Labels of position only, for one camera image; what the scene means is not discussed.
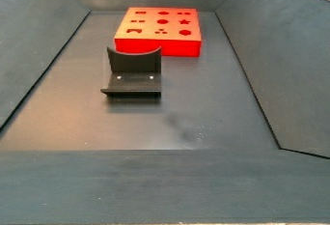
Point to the black curved stand fixture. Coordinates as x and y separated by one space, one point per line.
135 73

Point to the red shape-sorting fixture block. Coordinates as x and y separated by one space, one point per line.
166 28

